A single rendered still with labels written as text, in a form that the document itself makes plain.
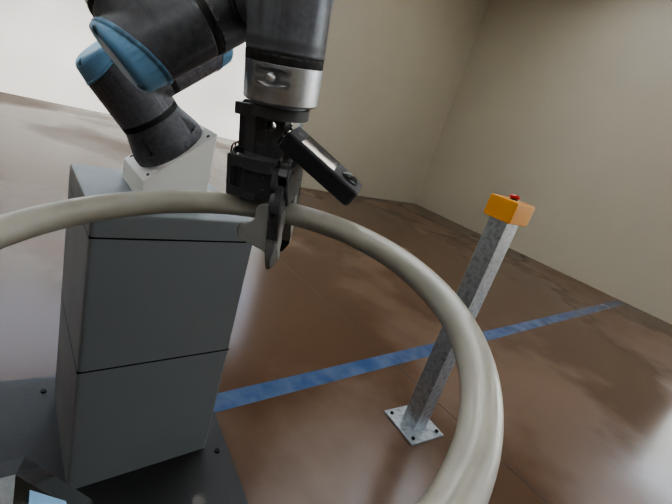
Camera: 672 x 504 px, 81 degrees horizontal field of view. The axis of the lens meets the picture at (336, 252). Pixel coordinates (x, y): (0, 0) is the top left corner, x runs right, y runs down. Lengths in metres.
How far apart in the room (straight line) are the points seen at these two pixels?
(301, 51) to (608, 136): 6.31
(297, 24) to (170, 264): 0.75
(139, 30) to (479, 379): 0.49
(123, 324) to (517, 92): 6.87
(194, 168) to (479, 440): 0.96
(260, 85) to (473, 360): 0.35
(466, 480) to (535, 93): 7.06
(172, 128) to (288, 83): 0.66
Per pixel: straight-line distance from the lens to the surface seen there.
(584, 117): 6.83
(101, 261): 1.04
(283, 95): 0.47
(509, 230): 1.59
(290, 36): 0.46
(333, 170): 0.50
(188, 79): 1.11
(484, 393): 0.31
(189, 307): 1.16
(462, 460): 0.27
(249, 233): 0.53
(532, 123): 7.10
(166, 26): 0.55
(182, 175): 1.10
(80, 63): 1.10
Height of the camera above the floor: 1.19
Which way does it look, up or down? 19 degrees down
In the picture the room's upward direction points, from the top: 17 degrees clockwise
